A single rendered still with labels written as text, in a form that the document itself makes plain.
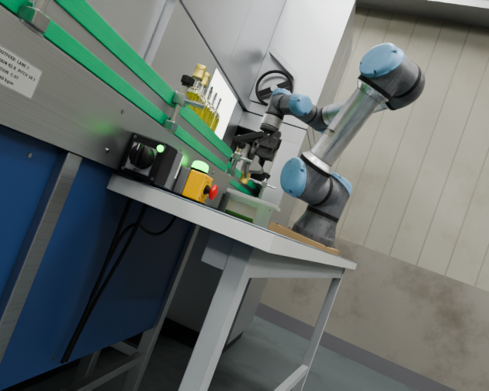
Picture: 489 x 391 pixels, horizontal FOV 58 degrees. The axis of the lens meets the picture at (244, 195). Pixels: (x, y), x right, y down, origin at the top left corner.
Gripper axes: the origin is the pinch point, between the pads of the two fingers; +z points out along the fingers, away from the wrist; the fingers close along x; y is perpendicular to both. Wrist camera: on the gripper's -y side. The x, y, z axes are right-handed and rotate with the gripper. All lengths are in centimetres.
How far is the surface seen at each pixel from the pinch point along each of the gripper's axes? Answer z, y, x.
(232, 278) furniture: 27, 22, -86
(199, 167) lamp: 8, 0, -57
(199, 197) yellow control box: 15, 3, -57
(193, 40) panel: -36, -30, -21
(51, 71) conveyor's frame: 7, -6, -112
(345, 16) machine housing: -109, 6, 73
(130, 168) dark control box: 15, -3, -86
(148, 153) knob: 11, 0, -89
